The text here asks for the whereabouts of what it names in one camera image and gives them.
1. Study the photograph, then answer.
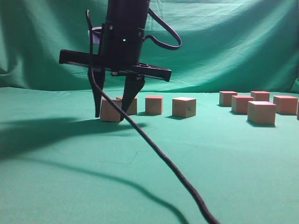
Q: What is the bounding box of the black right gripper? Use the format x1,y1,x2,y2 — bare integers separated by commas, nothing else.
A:
58,22,172,122

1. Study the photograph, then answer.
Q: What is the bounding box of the edge pink cube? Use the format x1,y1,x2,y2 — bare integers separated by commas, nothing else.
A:
100,98,121,122

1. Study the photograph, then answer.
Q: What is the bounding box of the placed pink cube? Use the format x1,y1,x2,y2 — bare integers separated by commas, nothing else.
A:
145,96,164,115
172,97,197,118

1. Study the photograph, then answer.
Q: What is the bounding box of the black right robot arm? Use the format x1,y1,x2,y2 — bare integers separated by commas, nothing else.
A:
59,0,171,118

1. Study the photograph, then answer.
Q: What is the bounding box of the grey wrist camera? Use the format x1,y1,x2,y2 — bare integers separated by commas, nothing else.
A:
88,27,102,45

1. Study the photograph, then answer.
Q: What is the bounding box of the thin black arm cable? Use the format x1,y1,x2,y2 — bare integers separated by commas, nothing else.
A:
142,8,182,50

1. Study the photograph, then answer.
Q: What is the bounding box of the black braided cable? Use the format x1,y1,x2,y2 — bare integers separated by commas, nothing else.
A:
85,9,220,224

